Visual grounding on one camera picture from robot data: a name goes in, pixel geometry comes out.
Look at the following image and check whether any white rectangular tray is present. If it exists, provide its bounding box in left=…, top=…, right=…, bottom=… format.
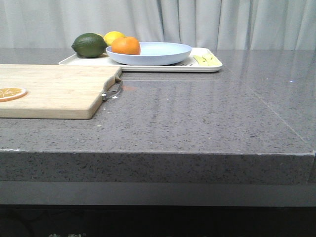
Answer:
left=59, top=47, right=223, bottom=73

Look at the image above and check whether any green lime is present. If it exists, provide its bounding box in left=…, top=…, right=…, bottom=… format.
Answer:
left=72, top=33, right=108, bottom=58

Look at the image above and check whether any wooden cutting board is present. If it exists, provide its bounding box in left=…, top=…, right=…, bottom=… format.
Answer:
left=0, top=64, right=121, bottom=119

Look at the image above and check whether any light blue plate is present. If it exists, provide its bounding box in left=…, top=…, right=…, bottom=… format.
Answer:
left=106, top=42, right=193, bottom=66

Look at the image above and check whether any white curtain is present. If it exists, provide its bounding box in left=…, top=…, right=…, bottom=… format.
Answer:
left=0, top=0, right=316, bottom=50

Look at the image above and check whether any yellow lemon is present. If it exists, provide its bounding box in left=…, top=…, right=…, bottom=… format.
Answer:
left=103, top=31, right=125, bottom=46

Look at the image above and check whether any orange slice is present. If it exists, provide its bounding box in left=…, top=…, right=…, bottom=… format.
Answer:
left=0, top=87, right=27, bottom=102

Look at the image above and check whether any metal cutting board handle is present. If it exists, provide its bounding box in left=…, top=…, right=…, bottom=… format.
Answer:
left=101, top=76, right=123, bottom=101

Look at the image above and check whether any yellow print on tray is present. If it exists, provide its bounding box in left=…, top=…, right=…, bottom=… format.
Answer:
left=193, top=54, right=222, bottom=67

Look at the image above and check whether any orange mandarin fruit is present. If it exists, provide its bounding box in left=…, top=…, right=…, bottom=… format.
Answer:
left=111, top=37, right=141, bottom=55

